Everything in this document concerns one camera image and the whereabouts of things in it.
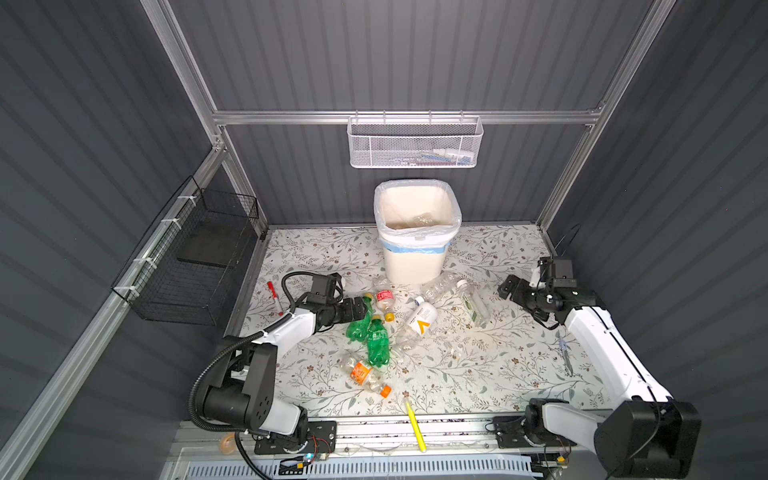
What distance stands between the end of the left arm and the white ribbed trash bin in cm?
18

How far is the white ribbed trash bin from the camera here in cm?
81

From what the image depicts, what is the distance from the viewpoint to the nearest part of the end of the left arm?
0.70 m
